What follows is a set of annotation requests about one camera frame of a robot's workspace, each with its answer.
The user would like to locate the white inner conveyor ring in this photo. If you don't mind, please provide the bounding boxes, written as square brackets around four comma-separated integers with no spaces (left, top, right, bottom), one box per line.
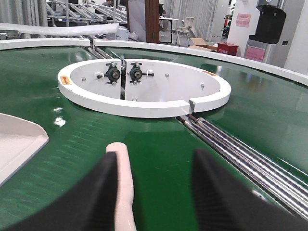
[57,58,232,119]

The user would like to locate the right black bearing block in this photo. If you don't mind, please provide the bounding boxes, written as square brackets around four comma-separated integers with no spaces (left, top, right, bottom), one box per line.
[129,62,154,84]

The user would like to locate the far steel conveyor rollers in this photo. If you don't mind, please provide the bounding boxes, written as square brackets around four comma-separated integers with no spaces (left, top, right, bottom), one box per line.
[84,38,113,59]

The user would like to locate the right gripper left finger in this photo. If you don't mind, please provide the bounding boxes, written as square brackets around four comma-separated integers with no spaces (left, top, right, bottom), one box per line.
[7,152,118,231]

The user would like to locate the black bearing block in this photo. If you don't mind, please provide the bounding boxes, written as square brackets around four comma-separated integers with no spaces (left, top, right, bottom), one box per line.
[129,62,154,84]
[96,62,121,85]

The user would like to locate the steel conveyor rollers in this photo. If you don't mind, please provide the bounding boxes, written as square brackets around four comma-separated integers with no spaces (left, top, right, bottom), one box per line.
[84,38,113,59]
[177,114,308,219]

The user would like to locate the left black bearing block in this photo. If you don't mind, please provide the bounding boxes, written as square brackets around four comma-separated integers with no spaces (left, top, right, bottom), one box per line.
[96,62,121,85]

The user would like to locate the red box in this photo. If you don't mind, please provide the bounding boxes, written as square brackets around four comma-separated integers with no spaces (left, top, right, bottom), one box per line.
[217,42,239,56]

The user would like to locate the near steel conveyor rollers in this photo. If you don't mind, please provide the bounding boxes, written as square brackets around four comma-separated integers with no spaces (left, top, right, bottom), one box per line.
[177,114,308,219]

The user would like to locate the brown wooden pillar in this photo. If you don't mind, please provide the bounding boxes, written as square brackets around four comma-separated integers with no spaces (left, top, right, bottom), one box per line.
[145,0,160,43]

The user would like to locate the white foam roll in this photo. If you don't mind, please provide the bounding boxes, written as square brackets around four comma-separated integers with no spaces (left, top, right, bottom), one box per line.
[0,23,119,36]

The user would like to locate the white outer rim left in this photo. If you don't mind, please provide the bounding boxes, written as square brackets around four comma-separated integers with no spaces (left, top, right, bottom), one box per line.
[0,38,90,50]

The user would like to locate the pink hand brush black bristles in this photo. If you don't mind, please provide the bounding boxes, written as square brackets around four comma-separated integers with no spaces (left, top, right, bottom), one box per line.
[106,142,137,231]

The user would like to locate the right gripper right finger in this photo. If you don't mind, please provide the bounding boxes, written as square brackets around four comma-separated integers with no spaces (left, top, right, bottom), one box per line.
[192,148,308,231]

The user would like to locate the open cardboard box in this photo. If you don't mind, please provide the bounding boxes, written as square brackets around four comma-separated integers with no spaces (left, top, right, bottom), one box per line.
[189,38,218,51]

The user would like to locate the pink plastic dustpan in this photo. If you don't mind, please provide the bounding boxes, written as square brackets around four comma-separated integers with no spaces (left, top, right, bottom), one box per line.
[0,113,49,185]

